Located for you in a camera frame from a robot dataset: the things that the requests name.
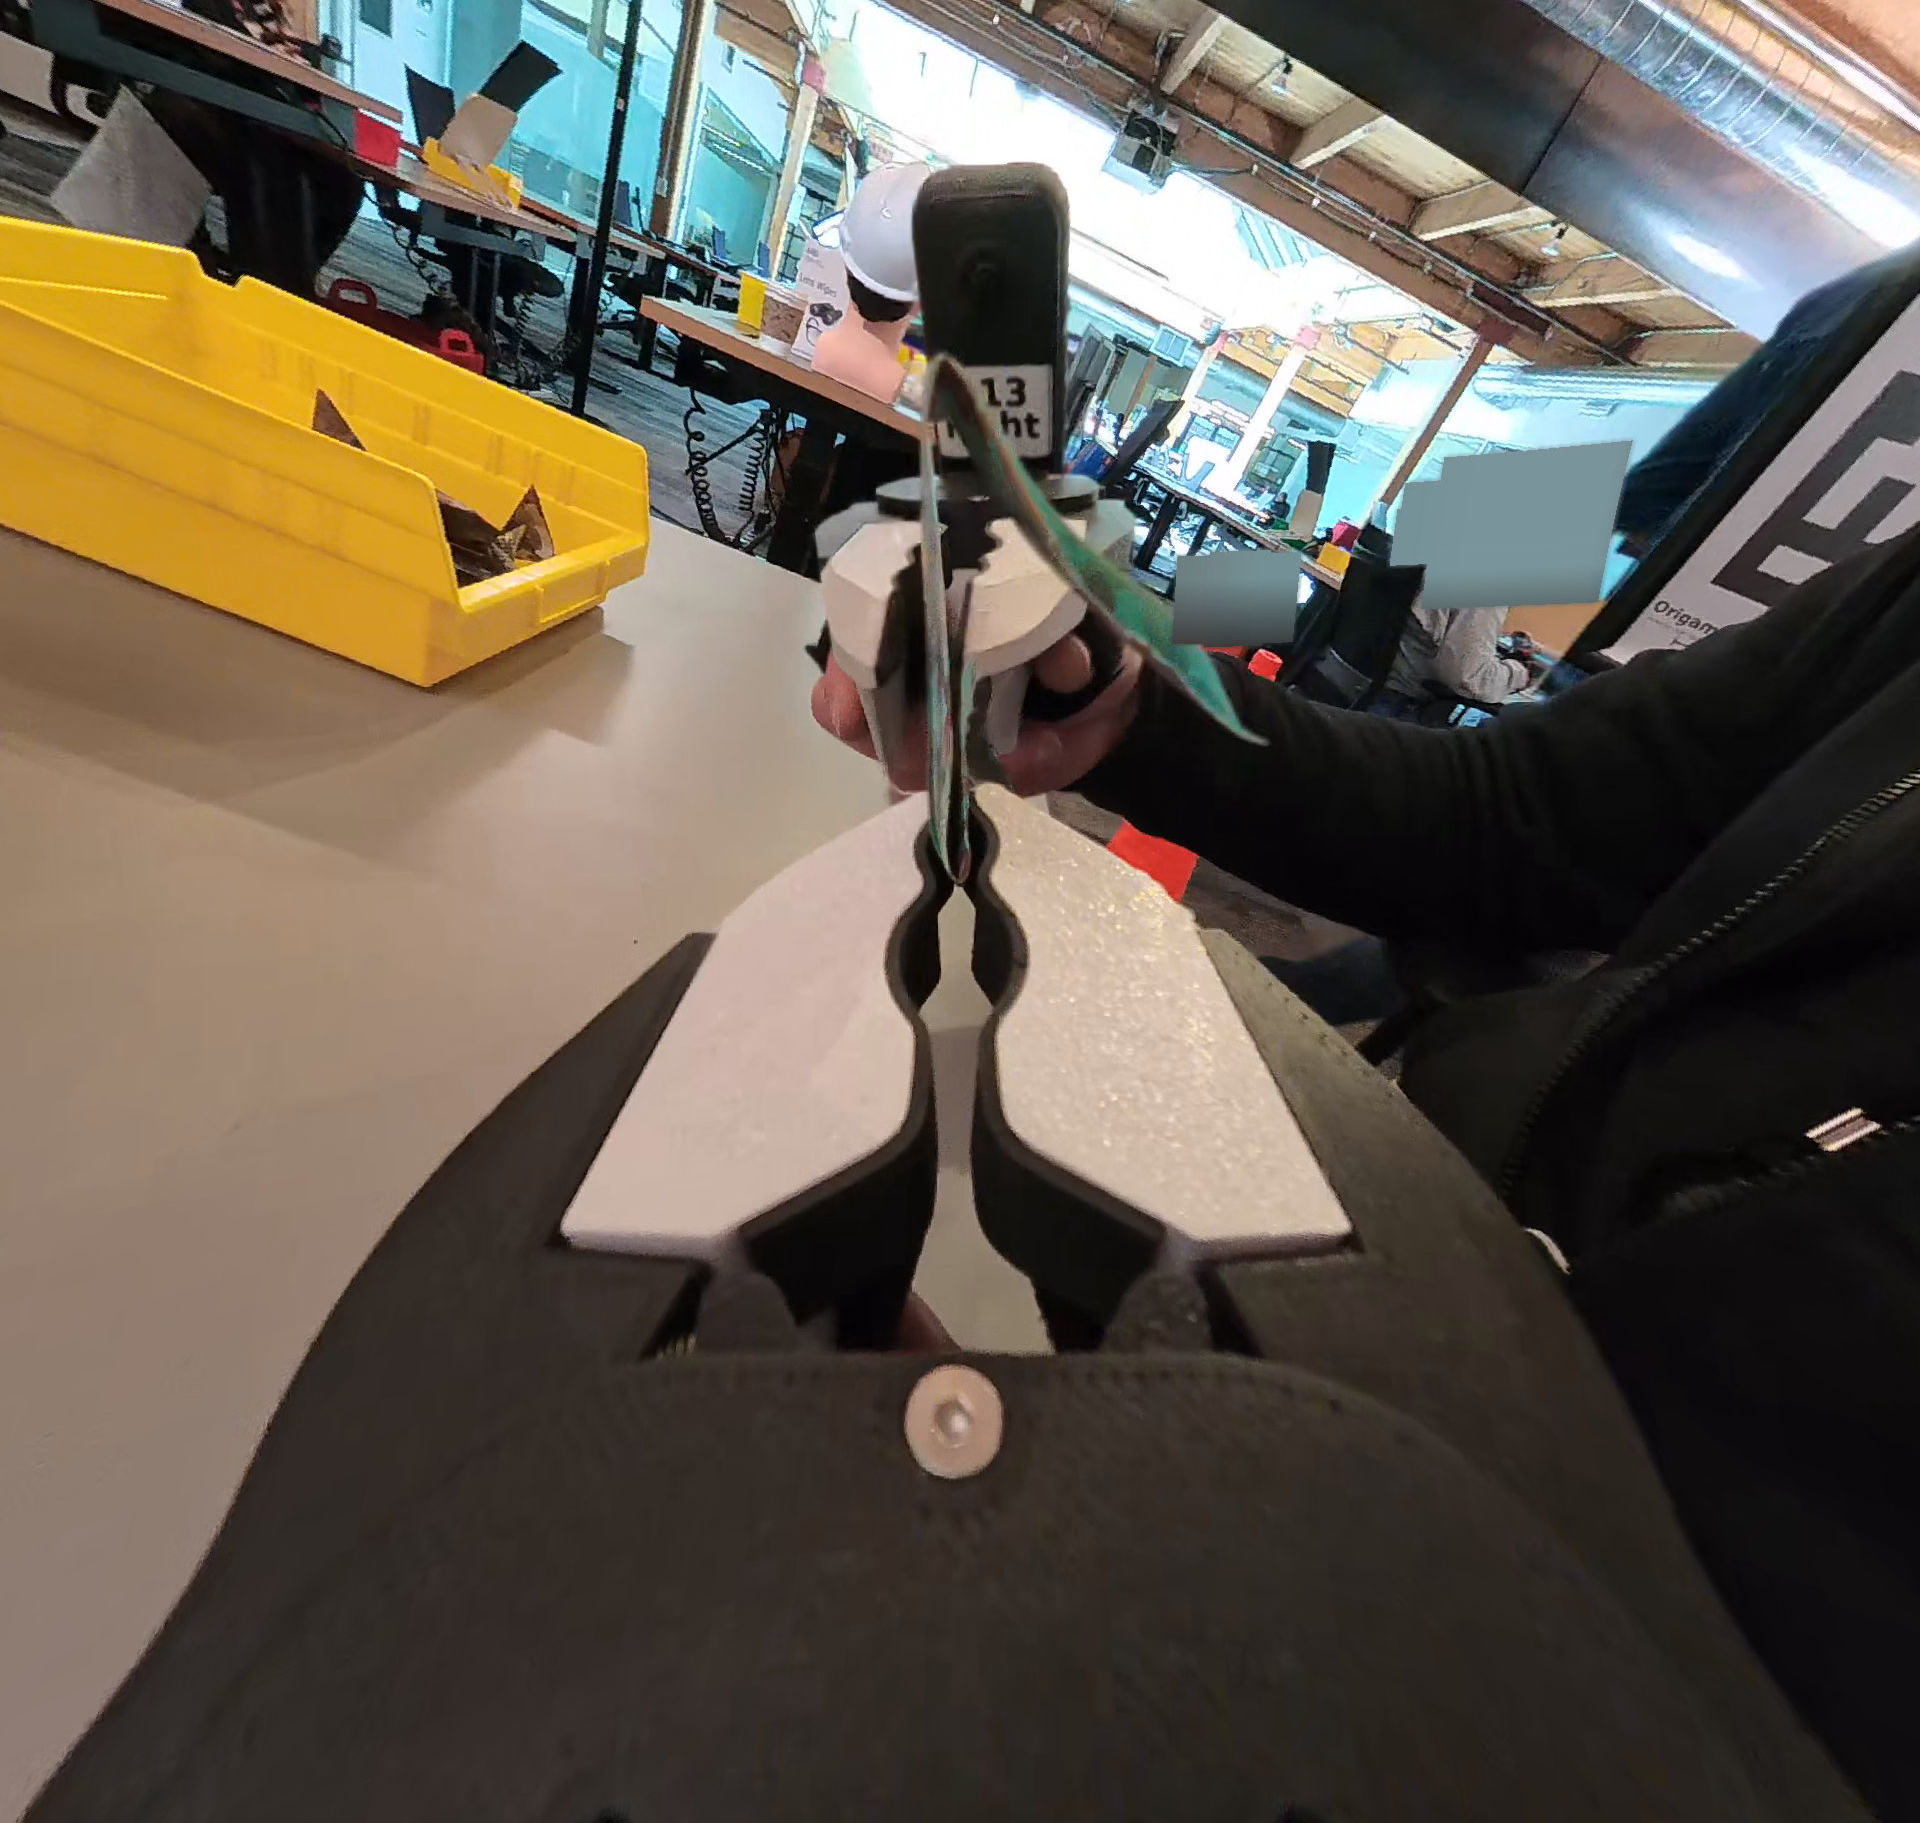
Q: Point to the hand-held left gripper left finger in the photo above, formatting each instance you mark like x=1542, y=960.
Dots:
x=778, y=1044

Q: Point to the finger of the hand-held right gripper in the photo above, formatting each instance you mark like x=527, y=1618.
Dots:
x=1033, y=610
x=867, y=592

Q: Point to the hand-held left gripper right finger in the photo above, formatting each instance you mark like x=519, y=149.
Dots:
x=1138, y=1058

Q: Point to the person's right forearm black sleeve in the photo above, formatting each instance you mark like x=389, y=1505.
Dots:
x=1470, y=804

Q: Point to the person's right hand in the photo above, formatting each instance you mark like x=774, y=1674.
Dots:
x=1073, y=751

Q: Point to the wooden table with black legs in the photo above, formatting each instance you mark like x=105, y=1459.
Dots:
x=735, y=338

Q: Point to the pile of dark folded papers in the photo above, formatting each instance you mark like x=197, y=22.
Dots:
x=488, y=539

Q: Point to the black vertical pole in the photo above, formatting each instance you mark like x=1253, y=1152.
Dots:
x=613, y=159

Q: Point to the small yellow bin with cards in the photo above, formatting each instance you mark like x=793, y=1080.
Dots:
x=468, y=175

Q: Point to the yellow plastic bin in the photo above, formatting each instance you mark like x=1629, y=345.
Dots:
x=224, y=430

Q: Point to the white black printed sign board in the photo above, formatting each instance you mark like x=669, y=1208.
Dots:
x=1801, y=503

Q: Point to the long wooden workbench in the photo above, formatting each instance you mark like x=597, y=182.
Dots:
x=164, y=32

